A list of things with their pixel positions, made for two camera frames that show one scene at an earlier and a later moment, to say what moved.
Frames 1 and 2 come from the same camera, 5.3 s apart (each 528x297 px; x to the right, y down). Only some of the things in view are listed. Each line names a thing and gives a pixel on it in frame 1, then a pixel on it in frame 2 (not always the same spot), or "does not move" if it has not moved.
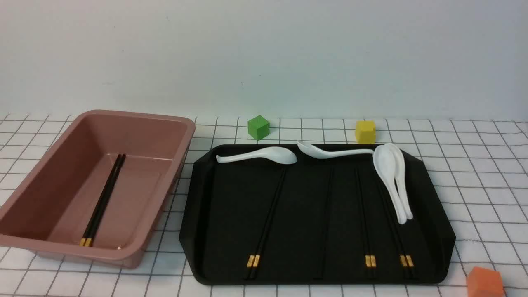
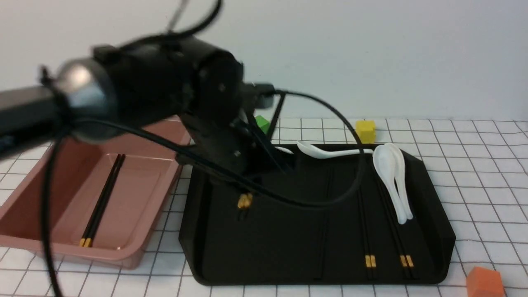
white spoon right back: x=400 y=175 does not move
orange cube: x=484 y=282 does not move
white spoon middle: x=312 y=151 does not move
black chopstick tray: x=253 y=253 -> x=243 y=201
